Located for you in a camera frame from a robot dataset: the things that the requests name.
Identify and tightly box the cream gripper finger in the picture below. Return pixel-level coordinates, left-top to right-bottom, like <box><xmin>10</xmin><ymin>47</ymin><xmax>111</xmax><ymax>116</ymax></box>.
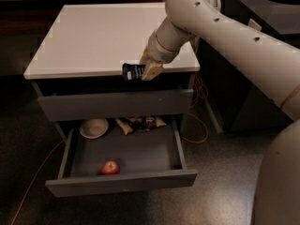
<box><xmin>142</xmin><ymin>62</ymin><xmax>164</xmax><ymax>81</ymax></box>
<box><xmin>139</xmin><ymin>46</ymin><xmax>149</xmax><ymax>65</ymax></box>

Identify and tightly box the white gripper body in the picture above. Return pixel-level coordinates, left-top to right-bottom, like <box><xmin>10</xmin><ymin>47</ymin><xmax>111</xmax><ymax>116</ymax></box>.
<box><xmin>147</xmin><ymin>31</ymin><xmax>179</xmax><ymax>64</ymax></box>

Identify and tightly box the dark blue rxbar wrapper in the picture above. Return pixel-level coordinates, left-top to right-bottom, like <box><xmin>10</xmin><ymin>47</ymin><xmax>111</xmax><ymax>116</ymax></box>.
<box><xmin>122</xmin><ymin>63</ymin><xmax>145</xmax><ymax>81</ymax></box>

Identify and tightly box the grey drawer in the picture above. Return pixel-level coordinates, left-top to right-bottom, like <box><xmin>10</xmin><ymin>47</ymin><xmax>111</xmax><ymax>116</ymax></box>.
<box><xmin>37</xmin><ymin>89</ymin><xmax>193</xmax><ymax>121</ymax></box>
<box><xmin>46</xmin><ymin>117</ymin><xmax>197</xmax><ymax>197</ymax></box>

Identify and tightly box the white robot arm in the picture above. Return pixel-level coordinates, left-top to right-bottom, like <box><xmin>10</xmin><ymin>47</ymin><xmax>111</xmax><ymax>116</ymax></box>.
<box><xmin>141</xmin><ymin>0</ymin><xmax>300</xmax><ymax>225</ymax></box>

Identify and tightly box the grey top drawer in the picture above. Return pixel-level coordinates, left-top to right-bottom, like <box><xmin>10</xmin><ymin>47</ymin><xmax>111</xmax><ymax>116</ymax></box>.
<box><xmin>37</xmin><ymin>89</ymin><xmax>193</xmax><ymax>121</ymax></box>

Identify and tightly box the grey drawer cabinet white top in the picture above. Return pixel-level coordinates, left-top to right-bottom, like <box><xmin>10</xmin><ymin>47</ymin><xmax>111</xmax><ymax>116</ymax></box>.
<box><xmin>24</xmin><ymin>3</ymin><xmax>200</xmax><ymax>126</ymax></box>

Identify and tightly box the white bowl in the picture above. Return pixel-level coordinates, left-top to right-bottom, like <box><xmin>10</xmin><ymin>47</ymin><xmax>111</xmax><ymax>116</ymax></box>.
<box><xmin>80</xmin><ymin>118</ymin><xmax>109</xmax><ymax>139</ymax></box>

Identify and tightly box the white label on bin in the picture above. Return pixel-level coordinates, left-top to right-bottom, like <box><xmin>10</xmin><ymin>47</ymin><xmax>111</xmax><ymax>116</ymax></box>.
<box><xmin>248</xmin><ymin>19</ymin><xmax>262</xmax><ymax>31</ymax></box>

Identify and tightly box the black trash bin cabinet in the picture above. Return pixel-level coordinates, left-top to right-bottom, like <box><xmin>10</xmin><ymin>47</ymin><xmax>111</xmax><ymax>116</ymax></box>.
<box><xmin>197</xmin><ymin>0</ymin><xmax>300</xmax><ymax>132</ymax></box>

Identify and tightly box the red apple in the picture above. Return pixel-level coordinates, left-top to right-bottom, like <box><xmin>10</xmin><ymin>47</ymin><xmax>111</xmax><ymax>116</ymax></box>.
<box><xmin>100</xmin><ymin>160</ymin><xmax>120</xmax><ymax>175</ymax></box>

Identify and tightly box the orange extension cable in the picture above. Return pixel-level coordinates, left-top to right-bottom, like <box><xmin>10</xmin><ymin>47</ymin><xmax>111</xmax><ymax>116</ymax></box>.
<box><xmin>9</xmin><ymin>0</ymin><xmax>219</xmax><ymax>225</ymax></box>

